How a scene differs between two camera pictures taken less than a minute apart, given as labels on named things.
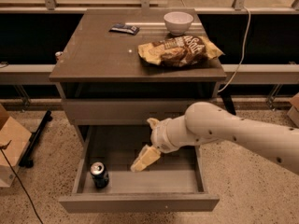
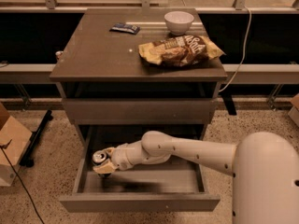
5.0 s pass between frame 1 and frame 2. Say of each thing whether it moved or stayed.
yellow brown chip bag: stayed
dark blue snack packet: stayed
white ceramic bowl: stayed
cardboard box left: stayed
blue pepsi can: moved
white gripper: moved
